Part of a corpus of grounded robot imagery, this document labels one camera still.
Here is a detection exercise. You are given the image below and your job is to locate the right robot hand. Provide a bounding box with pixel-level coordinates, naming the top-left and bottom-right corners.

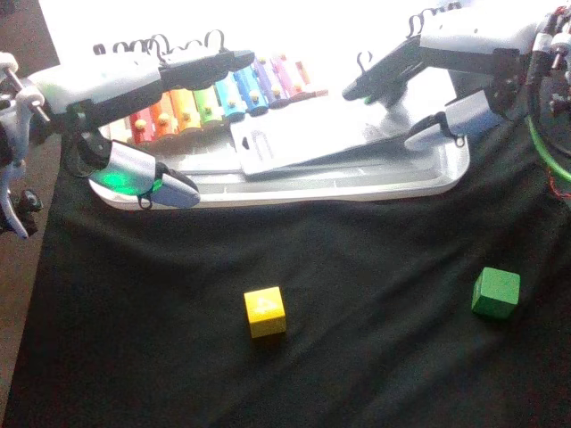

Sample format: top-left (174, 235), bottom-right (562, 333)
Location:
top-left (342, 2), bottom-right (539, 151)

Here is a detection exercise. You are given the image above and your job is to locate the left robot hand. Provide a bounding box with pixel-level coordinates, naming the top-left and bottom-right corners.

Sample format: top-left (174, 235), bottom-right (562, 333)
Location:
top-left (26, 29), bottom-right (256, 210)

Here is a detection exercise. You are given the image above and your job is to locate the rainbow toy xylophone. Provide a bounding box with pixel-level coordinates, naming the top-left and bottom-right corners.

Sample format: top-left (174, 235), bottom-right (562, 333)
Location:
top-left (106, 53), bottom-right (329, 148)

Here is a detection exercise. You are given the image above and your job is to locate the white paper package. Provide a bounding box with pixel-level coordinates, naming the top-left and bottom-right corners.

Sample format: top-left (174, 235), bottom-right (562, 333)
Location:
top-left (229, 95), bottom-right (429, 177)

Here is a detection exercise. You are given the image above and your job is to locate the white plastic lid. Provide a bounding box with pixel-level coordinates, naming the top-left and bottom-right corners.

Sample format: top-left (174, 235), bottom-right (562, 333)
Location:
top-left (88, 44), bottom-right (472, 210)

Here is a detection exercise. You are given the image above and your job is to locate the green wooden block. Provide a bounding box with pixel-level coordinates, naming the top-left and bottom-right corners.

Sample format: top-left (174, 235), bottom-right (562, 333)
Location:
top-left (471, 266), bottom-right (522, 320)

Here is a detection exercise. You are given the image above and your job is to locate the yellow wooden block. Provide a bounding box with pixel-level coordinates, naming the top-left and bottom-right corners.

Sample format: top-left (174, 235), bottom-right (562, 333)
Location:
top-left (244, 286), bottom-right (287, 340)

